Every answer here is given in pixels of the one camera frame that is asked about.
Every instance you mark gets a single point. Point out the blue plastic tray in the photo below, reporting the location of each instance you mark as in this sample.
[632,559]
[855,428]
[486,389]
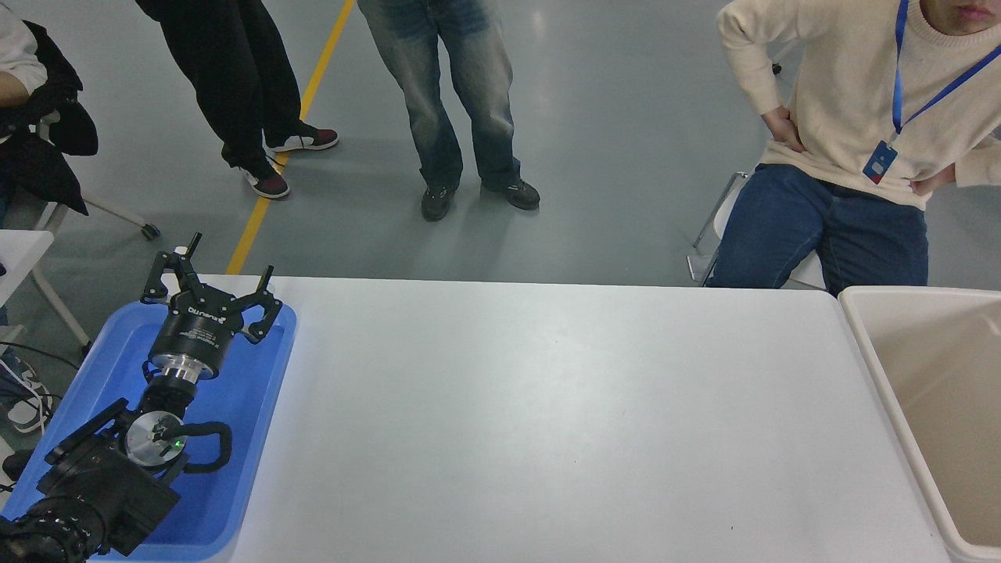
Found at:
[235,438]

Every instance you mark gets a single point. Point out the person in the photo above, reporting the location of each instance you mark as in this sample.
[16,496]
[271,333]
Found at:
[19,55]
[227,78]
[446,94]
[837,86]

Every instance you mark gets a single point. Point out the white chair with metal frame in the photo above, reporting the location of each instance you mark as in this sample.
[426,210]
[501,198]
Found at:
[726,211]

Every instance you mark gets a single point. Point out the grey chair with castor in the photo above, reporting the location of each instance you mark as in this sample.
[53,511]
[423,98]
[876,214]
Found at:
[148,231]

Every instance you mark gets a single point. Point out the black jacket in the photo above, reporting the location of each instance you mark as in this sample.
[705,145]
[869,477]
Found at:
[55,164]

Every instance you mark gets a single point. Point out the large pale bin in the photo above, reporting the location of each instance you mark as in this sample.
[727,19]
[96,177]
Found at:
[938,375]

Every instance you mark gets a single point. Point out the person's foot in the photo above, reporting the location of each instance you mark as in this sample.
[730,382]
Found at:
[30,410]

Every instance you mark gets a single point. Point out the person's left hand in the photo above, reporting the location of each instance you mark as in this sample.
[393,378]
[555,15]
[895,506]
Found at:
[933,181]

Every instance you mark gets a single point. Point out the person's right hand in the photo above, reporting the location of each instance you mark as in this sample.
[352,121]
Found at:
[784,129]

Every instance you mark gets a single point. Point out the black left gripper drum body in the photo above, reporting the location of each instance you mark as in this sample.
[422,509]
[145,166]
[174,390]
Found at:
[191,329]

